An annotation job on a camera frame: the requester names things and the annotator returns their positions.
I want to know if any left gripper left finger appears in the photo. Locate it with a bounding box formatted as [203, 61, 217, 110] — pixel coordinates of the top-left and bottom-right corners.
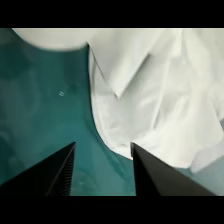
[0, 141, 77, 197]

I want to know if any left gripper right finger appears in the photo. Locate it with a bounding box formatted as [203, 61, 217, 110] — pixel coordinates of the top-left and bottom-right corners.
[130, 142, 217, 197]

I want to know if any white shirt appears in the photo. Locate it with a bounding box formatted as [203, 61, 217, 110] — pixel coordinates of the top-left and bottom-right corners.
[12, 27, 224, 174]

